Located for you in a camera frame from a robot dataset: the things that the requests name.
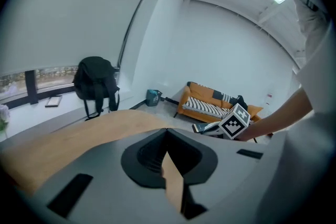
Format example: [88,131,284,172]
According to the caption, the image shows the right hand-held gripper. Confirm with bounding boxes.
[192,102,251,140]

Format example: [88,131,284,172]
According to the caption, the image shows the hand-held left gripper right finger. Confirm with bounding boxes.
[166,127,274,224]

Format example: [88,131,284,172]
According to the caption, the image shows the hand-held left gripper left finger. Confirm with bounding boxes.
[34,127,184,224]

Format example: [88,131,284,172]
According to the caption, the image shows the teal trash bin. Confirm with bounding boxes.
[145,89,163,107]

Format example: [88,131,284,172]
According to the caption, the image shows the person's right forearm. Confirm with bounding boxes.
[237,86,314,142]

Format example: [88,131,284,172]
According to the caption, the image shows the striped blanket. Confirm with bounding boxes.
[182,97,229,116]

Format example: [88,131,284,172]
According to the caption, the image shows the orange sofa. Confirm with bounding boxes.
[174,81,264,124]

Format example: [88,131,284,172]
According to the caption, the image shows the dark striped cushion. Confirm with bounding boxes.
[212,89,239,106]

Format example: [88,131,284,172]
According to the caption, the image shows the black item on sofa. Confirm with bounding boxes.
[235,95,249,111]

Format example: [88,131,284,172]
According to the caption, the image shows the black backpack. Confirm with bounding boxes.
[72,56,121,121]

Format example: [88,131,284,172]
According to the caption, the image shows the black framed window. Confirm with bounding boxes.
[0,65,79,111]

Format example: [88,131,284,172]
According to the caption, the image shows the white flowers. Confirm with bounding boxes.
[0,104,11,137]

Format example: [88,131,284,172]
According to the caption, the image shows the person's white shirt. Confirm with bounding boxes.
[258,0,336,224]

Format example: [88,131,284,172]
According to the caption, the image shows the white roller blind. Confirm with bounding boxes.
[0,0,165,77]

